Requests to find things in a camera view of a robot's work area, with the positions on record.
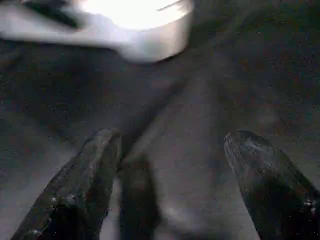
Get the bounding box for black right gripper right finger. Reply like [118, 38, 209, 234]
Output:
[223, 130, 320, 240]

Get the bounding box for white plastic table top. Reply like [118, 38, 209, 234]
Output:
[0, 0, 196, 64]

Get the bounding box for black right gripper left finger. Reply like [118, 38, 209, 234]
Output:
[9, 127, 123, 240]

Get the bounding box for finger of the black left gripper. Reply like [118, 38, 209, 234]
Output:
[21, 0, 83, 29]

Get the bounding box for black plastic mat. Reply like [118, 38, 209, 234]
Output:
[0, 0, 320, 240]

